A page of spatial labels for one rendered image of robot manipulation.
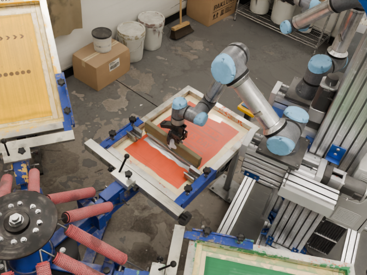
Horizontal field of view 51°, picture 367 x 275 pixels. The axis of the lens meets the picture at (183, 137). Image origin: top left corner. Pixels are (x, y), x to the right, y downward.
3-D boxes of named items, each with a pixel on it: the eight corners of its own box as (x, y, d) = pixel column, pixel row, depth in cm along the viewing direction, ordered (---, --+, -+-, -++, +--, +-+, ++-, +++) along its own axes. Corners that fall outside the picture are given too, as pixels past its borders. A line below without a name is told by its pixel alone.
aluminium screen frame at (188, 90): (188, 89, 265) (188, 85, 262) (258, 131, 242) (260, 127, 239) (102, 150, 220) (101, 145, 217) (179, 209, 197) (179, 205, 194)
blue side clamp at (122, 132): (137, 124, 238) (137, 116, 233) (143, 128, 236) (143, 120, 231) (101, 150, 221) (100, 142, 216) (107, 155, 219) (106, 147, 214)
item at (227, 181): (223, 174, 338) (246, 90, 269) (243, 187, 329) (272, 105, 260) (208, 189, 325) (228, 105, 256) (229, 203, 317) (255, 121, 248)
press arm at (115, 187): (123, 179, 202) (123, 173, 198) (131, 186, 200) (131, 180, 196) (99, 199, 192) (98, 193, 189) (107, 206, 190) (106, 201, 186)
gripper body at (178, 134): (178, 145, 209) (179, 130, 200) (166, 137, 213) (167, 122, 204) (187, 138, 214) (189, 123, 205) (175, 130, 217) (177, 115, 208)
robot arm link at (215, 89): (241, 28, 171) (201, 95, 209) (230, 39, 165) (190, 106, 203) (261, 43, 171) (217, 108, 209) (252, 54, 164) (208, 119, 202)
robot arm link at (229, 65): (307, 135, 174) (237, 39, 163) (296, 155, 165) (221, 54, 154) (286, 142, 183) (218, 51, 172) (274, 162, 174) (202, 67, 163)
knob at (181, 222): (182, 213, 193) (184, 204, 187) (191, 219, 190) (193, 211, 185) (173, 222, 188) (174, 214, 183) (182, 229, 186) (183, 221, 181)
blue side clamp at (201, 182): (208, 173, 217) (209, 165, 212) (215, 178, 215) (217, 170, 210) (173, 205, 200) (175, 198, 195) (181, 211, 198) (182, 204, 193)
